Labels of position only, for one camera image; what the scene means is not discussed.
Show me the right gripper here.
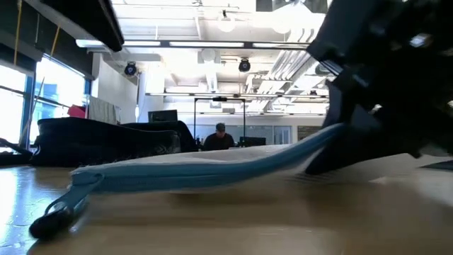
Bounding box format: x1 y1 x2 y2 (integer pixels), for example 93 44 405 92
306 0 453 159

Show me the white mesh zip pouch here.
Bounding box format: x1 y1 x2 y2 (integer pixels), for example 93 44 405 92
29 122 453 240

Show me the navy blue backpack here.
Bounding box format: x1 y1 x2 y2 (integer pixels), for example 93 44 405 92
31 117 198 168

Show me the black monitor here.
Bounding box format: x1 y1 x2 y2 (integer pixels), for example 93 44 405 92
147 109 178 123
239 136 267 147

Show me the person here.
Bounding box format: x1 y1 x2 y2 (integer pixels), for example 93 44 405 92
202 123 236 152

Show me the round white ceiling lamp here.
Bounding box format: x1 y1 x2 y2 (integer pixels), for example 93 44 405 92
217 16 236 33

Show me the grey hanging cloth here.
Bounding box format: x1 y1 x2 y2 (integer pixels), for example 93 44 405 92
87 96 118 125

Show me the red cloth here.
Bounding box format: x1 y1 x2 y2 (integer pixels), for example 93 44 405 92
67 104 87 119

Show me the large window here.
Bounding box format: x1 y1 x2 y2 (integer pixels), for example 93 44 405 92
0 58 90 149

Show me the silver ceiling duct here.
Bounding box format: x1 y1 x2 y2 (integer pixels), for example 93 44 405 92
247 28 330 114

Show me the black background rig frame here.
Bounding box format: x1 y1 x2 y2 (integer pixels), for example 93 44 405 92
193 96 247 146

